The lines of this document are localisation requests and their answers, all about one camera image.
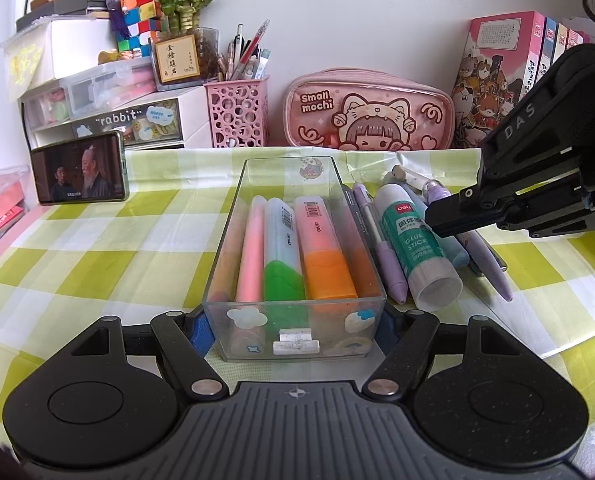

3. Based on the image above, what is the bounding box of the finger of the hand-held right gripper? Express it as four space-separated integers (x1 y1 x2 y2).
424 149 595 240

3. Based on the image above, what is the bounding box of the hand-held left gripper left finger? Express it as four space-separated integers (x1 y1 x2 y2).
72 310 229 402

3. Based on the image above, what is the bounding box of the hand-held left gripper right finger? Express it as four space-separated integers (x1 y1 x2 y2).
362 305 521 402

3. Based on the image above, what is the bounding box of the light blue marker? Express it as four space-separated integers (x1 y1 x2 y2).
383 164 471 270

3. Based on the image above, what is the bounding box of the clear plastic box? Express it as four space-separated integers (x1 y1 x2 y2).
202 156 387 362

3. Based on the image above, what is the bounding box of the thin purple pen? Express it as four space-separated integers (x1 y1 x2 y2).
352 182 409 306

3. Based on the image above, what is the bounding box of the white green glue stick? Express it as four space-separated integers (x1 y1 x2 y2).
375 182 464 314

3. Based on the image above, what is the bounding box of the thick purple white pen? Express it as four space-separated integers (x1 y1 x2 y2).
425 177 514 302

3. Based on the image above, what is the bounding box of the orange highlighter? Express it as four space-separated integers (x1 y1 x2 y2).
294 195 359 303

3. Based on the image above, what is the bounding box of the pink highlighter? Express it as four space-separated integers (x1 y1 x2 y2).
235 195 268 303

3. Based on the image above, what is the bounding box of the green highlighter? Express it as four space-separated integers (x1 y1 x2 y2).
262 197 308 303

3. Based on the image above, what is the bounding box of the blue illustrated book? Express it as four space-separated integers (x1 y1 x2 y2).
541 16 559 86

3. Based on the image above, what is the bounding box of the pink illustrated book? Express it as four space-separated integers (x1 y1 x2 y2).
451 10 547 150

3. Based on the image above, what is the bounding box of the green white checked tablecloth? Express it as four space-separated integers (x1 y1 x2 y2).
0 147 595 396

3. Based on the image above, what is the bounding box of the pink cartoon pencil case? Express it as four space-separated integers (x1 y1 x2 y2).
284 67 455 152

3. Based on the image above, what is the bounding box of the smartphone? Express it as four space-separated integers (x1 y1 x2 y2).
30 131 130 206

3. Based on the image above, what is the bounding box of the pink perforated pen holder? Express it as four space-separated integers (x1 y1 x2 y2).
205 76 271 148

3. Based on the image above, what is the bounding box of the white drawer unit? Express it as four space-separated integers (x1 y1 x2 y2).
30 85 214 152

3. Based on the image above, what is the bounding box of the bunch of assorted pens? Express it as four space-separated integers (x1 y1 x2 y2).
218 19 273 83

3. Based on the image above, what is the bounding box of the clear drawer box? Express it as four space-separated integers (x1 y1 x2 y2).
18 57 159 127

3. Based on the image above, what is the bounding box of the glass vase with label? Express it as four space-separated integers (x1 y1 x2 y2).
149 26 219 86

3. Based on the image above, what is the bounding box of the small yellow figurine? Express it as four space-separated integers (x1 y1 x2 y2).
98 49 134 67

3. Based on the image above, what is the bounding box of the white storage box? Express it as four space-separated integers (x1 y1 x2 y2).
0 14 128 81

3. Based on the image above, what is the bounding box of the yellow patterned bag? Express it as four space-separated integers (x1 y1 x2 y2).
5 42 46 93

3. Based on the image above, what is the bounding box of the purple hanging charm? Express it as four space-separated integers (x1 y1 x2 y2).
106 0 139 41

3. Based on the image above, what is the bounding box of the dark grey case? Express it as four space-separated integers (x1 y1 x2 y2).
16 0 111 32

